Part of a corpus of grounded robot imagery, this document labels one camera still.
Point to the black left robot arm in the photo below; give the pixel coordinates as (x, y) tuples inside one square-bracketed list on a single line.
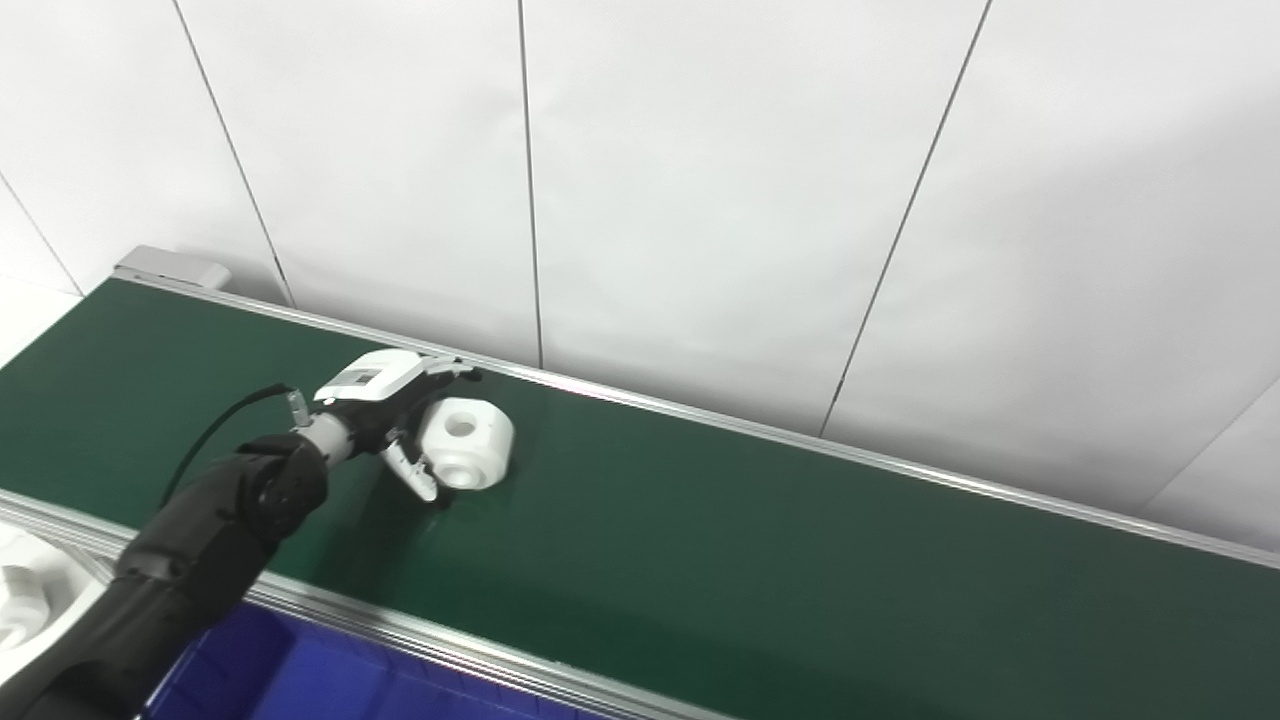
[(180, 570)]

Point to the white plastic tray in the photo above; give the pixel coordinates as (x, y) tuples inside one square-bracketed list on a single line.
[(62, 590)]

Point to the grey conveyor end housing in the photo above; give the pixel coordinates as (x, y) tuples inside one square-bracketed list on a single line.
[(170, 268)]

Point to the white cylindrical plastic part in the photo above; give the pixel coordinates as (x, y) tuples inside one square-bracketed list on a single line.
[(475, 450)]

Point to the blue plastic bin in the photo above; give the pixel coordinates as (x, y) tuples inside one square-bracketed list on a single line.
[(300, 680)]

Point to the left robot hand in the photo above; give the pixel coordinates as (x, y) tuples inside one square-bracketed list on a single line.
[(375, 385)]

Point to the green conveyor belt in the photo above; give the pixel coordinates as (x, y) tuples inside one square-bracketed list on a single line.
[(420, 635), (800, 580)]

